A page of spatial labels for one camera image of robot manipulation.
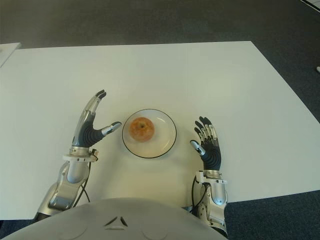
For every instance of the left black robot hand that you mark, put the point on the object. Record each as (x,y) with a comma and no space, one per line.
(86,133)

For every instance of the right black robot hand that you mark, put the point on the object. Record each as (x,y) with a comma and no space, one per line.
(212,157)

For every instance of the red yellow apple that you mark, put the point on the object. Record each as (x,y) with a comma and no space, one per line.
(141,129)

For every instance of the white plate with black rim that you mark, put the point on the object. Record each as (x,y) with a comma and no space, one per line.
(165,142)

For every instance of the grey robot torso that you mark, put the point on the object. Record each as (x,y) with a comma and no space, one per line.
(112,222)

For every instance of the white side table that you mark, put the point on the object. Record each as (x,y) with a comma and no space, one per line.
(8,51)

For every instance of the small white floor object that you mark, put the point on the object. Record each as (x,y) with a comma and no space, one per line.
(318,69)

